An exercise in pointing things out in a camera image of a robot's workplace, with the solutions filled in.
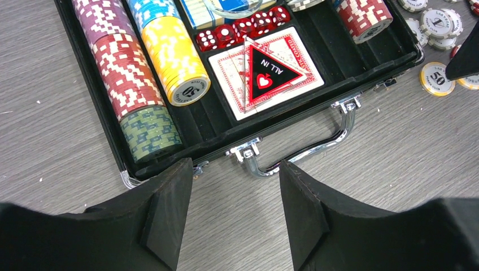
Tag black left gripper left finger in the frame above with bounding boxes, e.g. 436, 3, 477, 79
1, 158, 193, 270

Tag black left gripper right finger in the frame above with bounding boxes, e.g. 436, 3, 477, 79
280, 162, 478, 270

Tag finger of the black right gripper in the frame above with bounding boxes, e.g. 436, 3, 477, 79
446, 23, 478, 80

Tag green poker chip stack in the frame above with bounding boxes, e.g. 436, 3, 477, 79
120, 106, 182, 163

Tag red white chip stack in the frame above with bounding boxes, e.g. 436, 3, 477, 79
72, 0, 164, 120

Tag black poker set case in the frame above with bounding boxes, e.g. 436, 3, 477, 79
55, 1, 424, 189

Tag blue playing card deck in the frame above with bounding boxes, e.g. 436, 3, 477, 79
179, 0, 276, 30

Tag clear round dealer button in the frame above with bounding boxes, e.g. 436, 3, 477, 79
203, 0, 263, 19

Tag white poker chip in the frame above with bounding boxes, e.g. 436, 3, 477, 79
397, 0, 428, 13
406, 18, 429, 47
428, 37, 457, 51
420, 8, 464, 40

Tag yellow poker chip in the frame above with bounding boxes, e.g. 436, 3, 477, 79
419, 62, 455, 97

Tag blue red chip stack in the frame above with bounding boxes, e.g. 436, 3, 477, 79
333, 0, 393, 44

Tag green white chip stack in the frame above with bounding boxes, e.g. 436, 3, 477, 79
286, 0, 324, 12

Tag blue yellow chip stack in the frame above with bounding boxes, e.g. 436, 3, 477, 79
127, 0, 211, 107

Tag red playing card deck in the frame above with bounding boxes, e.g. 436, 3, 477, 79
208, 27, 325, 121

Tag clear all-in triangle button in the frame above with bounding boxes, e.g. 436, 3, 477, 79
242, 37, 311, 112

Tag red dice in case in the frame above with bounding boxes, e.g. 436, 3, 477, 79
195, 6, 291, 51

